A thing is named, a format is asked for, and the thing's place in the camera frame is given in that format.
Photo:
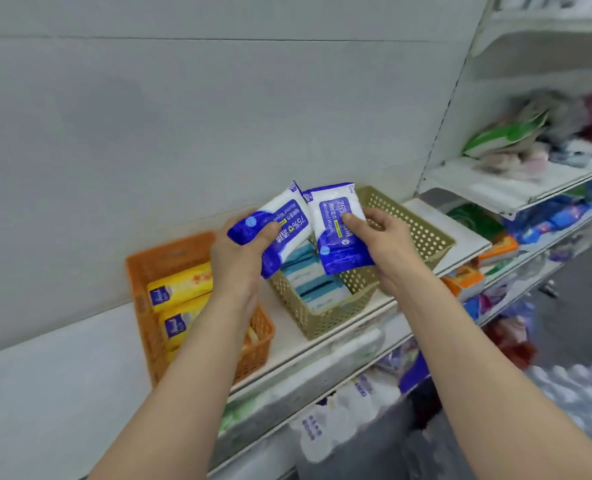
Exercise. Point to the green white plastic bag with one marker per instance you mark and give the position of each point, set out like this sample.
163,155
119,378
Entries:
500,137

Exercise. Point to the white bag blue print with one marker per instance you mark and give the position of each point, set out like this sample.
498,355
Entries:
326,424

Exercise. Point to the pile of white blue bags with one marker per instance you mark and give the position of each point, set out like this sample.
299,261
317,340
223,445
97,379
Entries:
550,0

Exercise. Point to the orange plastic basket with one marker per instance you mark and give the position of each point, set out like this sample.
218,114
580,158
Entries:
176,254

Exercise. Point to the dark blue wipes packet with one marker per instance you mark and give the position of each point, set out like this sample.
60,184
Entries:
286,229
341,244

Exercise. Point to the person's right hand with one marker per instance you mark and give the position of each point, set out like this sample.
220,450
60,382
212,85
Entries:
396,254

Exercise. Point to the olive plastic basket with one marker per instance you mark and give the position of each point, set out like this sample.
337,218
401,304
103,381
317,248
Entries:
326,319
416,215

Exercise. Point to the pack of clear bottles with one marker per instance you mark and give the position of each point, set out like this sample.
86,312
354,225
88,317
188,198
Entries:
575,394

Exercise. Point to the blue tissue pack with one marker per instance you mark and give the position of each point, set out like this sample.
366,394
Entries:
413,374

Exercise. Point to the red pack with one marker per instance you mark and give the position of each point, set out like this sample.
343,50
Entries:
515,349

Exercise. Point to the person's left forearm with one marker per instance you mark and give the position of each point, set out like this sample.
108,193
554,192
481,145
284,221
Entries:
176,404

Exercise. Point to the stack of blue wipes packets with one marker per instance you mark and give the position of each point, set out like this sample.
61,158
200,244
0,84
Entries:
311,289

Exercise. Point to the person's right forearm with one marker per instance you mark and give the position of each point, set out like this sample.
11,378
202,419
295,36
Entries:
485,394

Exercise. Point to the green printed bag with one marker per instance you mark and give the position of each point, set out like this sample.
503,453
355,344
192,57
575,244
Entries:
475,222

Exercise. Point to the green and white tissue pack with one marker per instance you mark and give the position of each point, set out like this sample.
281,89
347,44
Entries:
241,409

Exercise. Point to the person's left hand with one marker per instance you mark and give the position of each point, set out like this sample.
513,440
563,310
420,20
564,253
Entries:
236,269

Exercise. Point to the orange paper roll pack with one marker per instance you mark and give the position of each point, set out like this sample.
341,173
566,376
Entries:
500,249

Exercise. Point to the row of blue packs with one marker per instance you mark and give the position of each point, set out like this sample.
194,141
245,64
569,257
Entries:
550,219

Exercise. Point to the orange white tissue pack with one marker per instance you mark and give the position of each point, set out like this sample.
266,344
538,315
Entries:
463,282

